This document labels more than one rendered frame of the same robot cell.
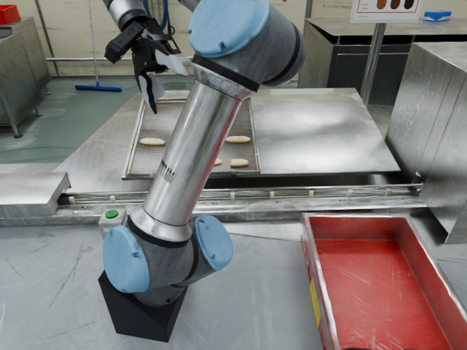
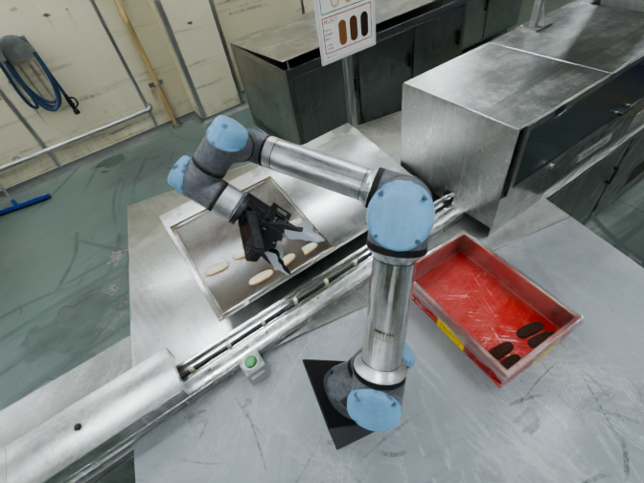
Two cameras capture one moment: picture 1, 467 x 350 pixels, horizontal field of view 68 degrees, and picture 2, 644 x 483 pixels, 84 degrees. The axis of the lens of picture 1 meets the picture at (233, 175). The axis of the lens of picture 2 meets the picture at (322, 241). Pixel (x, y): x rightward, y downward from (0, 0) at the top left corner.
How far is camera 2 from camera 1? 0.52 m
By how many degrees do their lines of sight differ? 21
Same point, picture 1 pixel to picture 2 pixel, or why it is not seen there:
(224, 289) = not seen: hidden behind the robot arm
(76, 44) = not seen: outside the picture
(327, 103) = (336, 149)
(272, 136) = (316, 206)
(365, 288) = (468, 301)
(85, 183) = (179, 343)
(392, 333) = (503, 324)
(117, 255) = (373, 411)
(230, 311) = not seen: hidden behind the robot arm
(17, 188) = (134, 394)
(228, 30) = (419, 229)
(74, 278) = (262, 433)
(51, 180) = (160, 364)
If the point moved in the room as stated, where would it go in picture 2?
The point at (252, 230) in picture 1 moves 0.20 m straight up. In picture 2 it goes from (360, 301) to (357, 268)
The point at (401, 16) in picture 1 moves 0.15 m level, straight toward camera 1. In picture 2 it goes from (361, 43) to (369, 55)
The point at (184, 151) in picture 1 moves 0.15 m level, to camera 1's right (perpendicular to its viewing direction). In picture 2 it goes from (397, 317) to (453, 279)
